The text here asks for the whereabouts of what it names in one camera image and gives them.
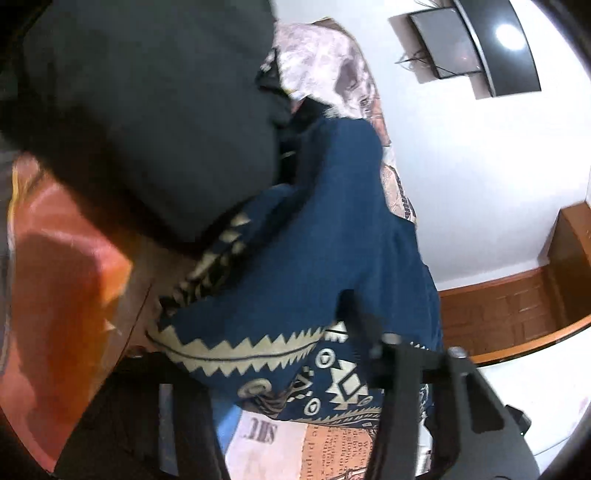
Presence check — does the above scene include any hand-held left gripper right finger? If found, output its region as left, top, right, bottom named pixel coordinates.
left=348, top=299, right=542, bottom=480

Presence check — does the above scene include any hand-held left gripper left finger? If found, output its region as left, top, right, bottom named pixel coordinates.
left=53, top=355, right=232, bottom=480

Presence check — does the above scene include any navy patterned hoodie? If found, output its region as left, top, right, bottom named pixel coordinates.
left=145, top=104, right=445, bottom=425

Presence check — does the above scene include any wooden door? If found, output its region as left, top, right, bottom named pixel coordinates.
left=436, top=200, right=591, bottom=368

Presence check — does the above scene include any newspaper print bed sheet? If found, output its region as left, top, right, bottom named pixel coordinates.
left=0, top=18, right=435, bottom=480

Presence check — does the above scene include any black garment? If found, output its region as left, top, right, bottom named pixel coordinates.
left=0, top=0, right=305, bottom=247

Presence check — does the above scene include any large black wall television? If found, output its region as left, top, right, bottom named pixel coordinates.
left=450, top=0, right=542, bottom=99

